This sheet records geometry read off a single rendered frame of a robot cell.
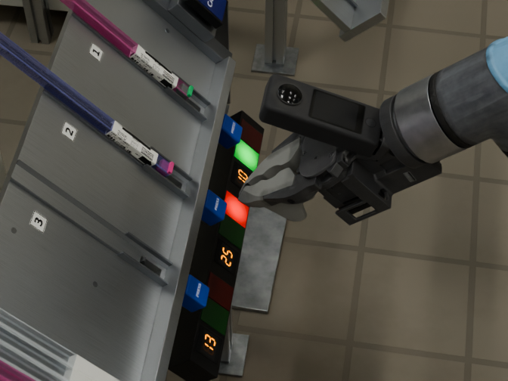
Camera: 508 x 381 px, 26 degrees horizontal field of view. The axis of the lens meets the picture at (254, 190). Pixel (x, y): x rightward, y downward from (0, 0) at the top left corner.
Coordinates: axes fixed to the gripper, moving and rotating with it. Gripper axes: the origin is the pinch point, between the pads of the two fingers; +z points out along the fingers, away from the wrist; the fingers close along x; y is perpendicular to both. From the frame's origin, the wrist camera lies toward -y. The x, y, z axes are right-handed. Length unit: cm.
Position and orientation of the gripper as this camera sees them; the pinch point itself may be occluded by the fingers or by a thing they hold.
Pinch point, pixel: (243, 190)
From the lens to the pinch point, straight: 113.6
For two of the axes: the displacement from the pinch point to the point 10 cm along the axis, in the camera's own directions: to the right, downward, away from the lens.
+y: 6.7, 5.4, 5.1
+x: 1.5, -7.7, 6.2
